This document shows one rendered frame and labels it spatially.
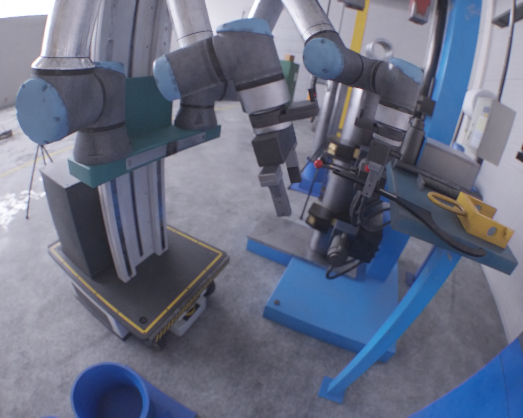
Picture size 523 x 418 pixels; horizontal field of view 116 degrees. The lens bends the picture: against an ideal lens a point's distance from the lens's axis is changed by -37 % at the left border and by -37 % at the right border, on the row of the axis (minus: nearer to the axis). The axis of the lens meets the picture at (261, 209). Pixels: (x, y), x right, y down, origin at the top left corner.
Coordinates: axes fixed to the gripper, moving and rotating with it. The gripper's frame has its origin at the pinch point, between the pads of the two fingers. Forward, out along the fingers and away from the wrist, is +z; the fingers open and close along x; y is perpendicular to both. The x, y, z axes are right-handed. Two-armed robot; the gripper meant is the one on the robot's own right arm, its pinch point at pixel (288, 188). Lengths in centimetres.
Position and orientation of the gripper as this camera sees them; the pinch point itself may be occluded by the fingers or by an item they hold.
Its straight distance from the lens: 53.4
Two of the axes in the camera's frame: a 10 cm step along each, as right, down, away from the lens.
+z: 2.7, 8.3, 4.9
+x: -2.8, 5.6, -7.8
